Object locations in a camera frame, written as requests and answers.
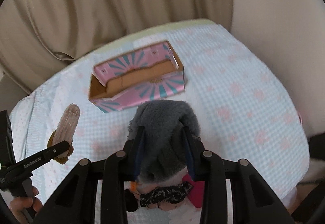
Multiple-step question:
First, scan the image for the black fuzzy scrunchie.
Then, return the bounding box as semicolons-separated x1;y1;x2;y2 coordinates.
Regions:
124;189;139;212

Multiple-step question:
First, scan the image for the black patterned scrunchie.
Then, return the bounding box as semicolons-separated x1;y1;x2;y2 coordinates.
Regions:
139;182;192;208

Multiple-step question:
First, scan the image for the grey fuzzy sock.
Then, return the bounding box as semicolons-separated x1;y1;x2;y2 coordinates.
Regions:
127;100;200;183

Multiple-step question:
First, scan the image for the dusty pink fabric scrunchie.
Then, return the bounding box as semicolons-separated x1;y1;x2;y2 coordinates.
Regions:
131;186;191;211

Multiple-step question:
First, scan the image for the person's left hand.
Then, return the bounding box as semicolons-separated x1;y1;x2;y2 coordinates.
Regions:
9;186;43;223

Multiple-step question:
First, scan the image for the magenta zip pouch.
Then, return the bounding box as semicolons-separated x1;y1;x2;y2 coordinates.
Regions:
182;174;205;209

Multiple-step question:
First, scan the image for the light blue checkered bedspread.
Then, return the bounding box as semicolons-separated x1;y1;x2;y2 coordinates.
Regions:
11;25;309;200

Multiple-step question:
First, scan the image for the pink teal cardboard box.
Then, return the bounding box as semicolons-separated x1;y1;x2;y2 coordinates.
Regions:
88;40;185;113

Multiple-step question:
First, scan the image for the beige curtain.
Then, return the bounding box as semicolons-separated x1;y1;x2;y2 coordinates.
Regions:
1;0;232;92

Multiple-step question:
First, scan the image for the green bed sheet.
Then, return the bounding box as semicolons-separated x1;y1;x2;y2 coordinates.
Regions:
82;19;215;59

